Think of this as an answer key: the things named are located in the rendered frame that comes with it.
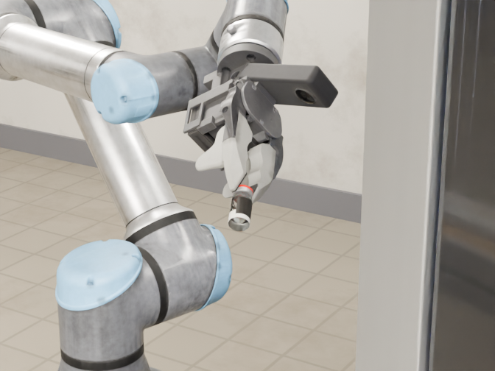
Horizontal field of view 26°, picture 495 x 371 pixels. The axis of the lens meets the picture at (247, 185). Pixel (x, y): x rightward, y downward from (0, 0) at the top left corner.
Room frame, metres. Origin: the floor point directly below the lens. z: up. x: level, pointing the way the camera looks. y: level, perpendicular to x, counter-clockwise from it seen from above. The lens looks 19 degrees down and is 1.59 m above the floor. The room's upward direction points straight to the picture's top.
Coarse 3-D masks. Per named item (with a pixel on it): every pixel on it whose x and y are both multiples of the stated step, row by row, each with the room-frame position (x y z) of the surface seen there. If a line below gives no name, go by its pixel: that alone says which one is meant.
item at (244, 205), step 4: (240, 200) 1.00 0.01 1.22; (244, 200) 1.00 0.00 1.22; (248, 200) 1.00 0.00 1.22; (236, 204) 1.00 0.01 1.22; (240, 204) 1.00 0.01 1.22; (244, 204) 1.00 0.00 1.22; (248, 204) 1.00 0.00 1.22; (252, 204) 1.01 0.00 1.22; (236, 208) 0.99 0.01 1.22; (240, 208) 0.99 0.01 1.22; (244, 208) 0.99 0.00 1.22; (248, 208) 1.00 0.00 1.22; (236, 212) 0.99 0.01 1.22; (240, 212) 0.99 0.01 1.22; (244, 212) 0.99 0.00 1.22; (248, 212) 0.99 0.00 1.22; (248, 216) 0.99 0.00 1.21
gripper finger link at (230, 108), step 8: (232, 88) 1.11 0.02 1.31; (232, 96) 1.09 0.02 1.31; (240, 96) 1.11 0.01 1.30; (224, 104) 1.09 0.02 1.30; (232, 104) 1.08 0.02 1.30; (240, 104) 1.10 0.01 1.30; (224, 112) 1.08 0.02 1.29; (232, 112) 1.07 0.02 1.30; (240, 112) 1.09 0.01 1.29; (232, 120) 1.06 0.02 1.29; (232, 128) 1.06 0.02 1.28; (224, 136) 1.06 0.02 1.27; (232, 136) 1.05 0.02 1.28
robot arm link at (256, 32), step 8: (232, 24) 1.23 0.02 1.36; (240, 24) 1.23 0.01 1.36; (248, 24) 1.23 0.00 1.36; (256, 24) 1.23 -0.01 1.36; (264, 24) 1.23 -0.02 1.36; (224, 32) 1.24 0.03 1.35; (232, 32) 1.22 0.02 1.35; (240, 32) 1.22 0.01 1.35; (248, 32) 1.21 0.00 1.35; (256, 32) 1.21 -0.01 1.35; (264, 32) 1.22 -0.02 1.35; (272, 32) 1.23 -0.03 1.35; (224, 40) 1.22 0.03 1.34; (232, 40) 1.21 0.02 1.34; (240, 40) 1.20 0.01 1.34; (248, 40) 1.20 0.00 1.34; (256, 40) 1.20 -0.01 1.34; (264, 40) 1.21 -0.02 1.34; (272, 40) 1.22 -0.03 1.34; (280, 40) 1.23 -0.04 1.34; (224, 48) 1.21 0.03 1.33; (272, 48) 1.21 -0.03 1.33; (280, 48) 1.22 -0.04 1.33; (280, 56) 1.22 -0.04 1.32
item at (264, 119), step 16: (240, 48) 1.19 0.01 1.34; (256, 48) 1.19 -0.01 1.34; (224, 64) 1.20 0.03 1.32; (240, 64) 1.20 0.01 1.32; (208, 80) 1.21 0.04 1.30; (224, 80) 1.20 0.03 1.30; (240, 80) 1.13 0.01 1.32; (208, 96) 1.15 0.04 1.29; (224, 96) 1.14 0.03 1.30; (256, 96) 1.13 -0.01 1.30; (272, 96) 1.15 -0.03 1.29; (192, 112) 1.15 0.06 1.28; (208, 112) 1.13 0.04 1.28; (256, 112) 1.11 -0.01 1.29; (272, 112) 1.14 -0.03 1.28; (192, 128) 1.12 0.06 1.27; (208, 128) 1.11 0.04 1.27; (256, 128) 1.11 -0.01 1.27; (272, 128) 1.12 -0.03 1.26; (208, 144) 1.12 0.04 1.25; (256, 144) 1.12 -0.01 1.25
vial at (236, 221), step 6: (234, 192) 1.02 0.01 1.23; (240, 192) 1.01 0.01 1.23; (246, 192) 1.02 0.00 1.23; (252, 192) 1.02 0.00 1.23; (234, 198) 1.01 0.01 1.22; (234, 204) 1.00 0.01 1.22; (234, 210) 0.99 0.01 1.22; (228, 216) 0.99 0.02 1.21; (234, 216) 0.98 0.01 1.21; (240, 216) 0.98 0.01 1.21; (246, 216) 0.99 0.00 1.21; (228, 222) 0.99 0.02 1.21; (234, 222) 0.99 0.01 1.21; (240, 222) 0.98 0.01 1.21; (246, 222) 0.98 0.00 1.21; (234, 228) 0.99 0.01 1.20; (240, 228) 0.99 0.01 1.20; (246, 228) 0.99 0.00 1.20
